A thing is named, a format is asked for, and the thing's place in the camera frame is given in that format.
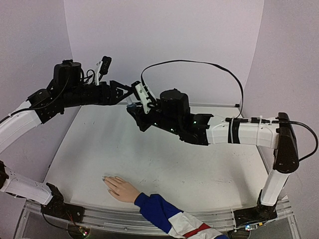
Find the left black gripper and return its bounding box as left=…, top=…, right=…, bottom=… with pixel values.
left=63, top=79, right=135, bottom=108

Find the blue nail polish bottle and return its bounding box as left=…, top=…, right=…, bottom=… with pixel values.
left=127, top=103, right=137, bottom=111

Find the white nail polish cap brush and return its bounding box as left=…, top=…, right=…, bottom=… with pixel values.
left=126, top=97, right=133, bottom=105

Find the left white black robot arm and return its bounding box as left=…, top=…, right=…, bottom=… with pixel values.
left=0, top=56, right=133, bottom=223

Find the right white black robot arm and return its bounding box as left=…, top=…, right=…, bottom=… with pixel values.
left=127, top=87, right=299, bottom=228

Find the blue white red sleeve forearm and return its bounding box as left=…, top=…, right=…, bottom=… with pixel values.
left=134, top=193, right=228, bottom=239

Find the mannequin hand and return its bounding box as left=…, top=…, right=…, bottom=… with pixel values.
left=102, top=176, right=140, bottom=204

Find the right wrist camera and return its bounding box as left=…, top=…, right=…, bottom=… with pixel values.
left=131, top=81, right=157, bottom=114

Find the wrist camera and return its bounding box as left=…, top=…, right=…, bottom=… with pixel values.
left=131, top=81, right=157, bottom=114
left=94, top=56, right=112, bottom=86

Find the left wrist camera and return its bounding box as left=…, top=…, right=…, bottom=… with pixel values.
left=94, top=56, right=112, bottom=86

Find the black right camera cable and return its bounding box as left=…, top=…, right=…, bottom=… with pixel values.
left=140, top=59, right=319, bottom=162

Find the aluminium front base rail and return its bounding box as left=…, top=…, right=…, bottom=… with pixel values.
left=15, top=194, right=301, bottom=239

